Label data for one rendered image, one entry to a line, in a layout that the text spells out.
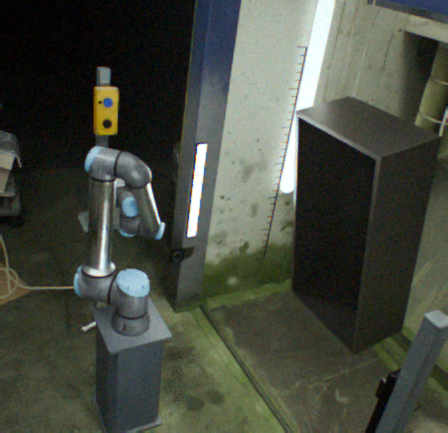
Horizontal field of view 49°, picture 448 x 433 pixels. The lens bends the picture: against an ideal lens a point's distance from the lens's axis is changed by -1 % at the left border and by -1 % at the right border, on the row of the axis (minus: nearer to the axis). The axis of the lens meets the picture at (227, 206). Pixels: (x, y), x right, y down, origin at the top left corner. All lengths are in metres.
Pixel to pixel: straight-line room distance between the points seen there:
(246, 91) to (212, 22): 0.46
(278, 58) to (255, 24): 0.26
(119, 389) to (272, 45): 2.00
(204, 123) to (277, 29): 0.66
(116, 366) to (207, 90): 1.51
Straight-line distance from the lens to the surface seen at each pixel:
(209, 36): 2.74
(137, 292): 2.30
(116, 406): 2.68
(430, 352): 1.25
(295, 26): 3.01
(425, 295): 3.65
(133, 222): 2.60
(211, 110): 2.86
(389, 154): 2.14
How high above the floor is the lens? 2.31
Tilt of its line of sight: 28 degrees down
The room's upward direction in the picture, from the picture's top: 9 degrees clockwise
